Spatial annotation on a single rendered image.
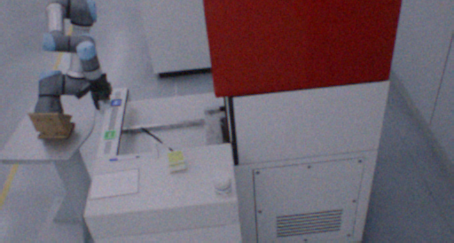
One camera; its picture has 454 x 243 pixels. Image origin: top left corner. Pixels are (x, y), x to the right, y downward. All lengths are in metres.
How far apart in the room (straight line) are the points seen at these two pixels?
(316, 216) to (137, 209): 1.08
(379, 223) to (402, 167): 0.55
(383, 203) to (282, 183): 1.03
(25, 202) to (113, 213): 1.71
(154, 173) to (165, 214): 0.21
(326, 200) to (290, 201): 0.19
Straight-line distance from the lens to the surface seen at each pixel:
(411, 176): 3.39
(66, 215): 3.23
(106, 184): 2.03
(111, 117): 2.40
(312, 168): 2.29
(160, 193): 1.93
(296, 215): 2.54
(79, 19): 2.44
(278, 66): 1.88
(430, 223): 3.14
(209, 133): 2.29
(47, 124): 2.57
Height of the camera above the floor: 2.37
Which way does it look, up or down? 39 degrees down
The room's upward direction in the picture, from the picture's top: 6 degrees counter-clockwise
